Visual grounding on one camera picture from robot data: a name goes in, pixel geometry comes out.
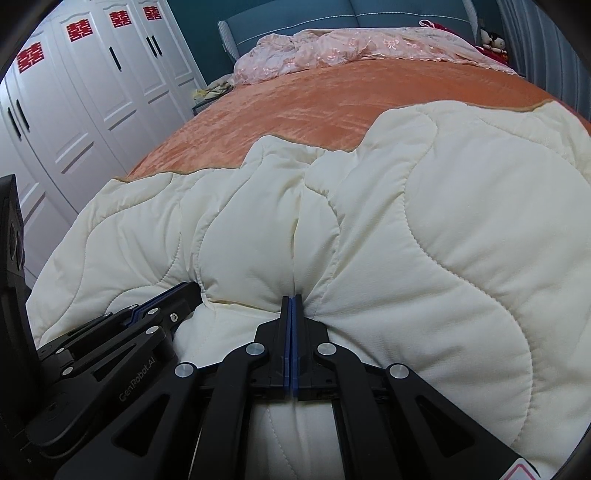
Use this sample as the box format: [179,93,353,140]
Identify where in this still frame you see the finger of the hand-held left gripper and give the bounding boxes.
[25,314,178,446]
[37,281,204,352]

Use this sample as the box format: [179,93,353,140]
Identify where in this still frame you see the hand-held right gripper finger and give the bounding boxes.
[292,295,541,480]
[54,295,293,480]

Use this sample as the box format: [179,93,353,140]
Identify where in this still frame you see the cream quilted jacket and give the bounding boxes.
[25,99,591,480]

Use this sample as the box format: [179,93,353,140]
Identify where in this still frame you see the white panelled wardrobe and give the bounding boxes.
[0,0,208,289]

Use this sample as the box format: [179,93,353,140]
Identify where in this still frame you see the orange plush blanket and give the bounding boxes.
[124,59,591,182]

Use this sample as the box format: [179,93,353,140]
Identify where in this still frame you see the pink embroidered quilt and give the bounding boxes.
[231,25,517,88]

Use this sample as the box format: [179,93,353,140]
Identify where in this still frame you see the blue upholstered headboard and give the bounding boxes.
[218,0,480,61]

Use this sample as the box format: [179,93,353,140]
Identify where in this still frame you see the plush toy dolls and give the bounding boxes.
[478,28,509,63]

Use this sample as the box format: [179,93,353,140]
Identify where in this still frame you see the grey-blue curtain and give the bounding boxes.
[501,0,591,118]

